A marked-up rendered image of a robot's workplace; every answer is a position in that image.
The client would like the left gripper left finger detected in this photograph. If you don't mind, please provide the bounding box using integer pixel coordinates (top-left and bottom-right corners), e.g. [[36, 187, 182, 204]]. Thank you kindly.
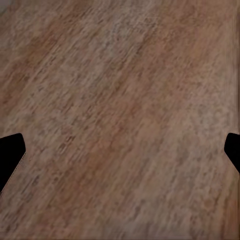
[[0, 133, 26, 193]]

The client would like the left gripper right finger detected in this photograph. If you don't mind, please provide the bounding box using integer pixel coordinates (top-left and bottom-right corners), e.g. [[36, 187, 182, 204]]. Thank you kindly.
[[224, 133, 240, 173]]

